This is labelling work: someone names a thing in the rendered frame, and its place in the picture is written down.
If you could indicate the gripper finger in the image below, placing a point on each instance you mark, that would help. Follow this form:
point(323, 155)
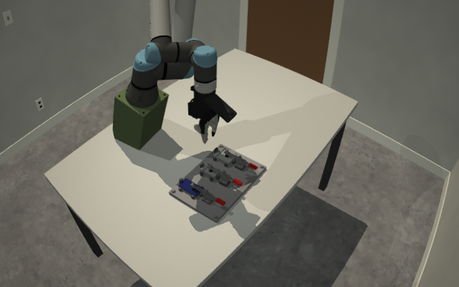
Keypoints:
point(202, 128)
point(213, 123)

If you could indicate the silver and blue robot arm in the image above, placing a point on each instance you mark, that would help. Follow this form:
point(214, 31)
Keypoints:
point(176, 46)

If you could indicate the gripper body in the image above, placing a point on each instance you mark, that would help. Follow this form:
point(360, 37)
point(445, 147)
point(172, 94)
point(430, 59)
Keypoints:
point(198, 108)

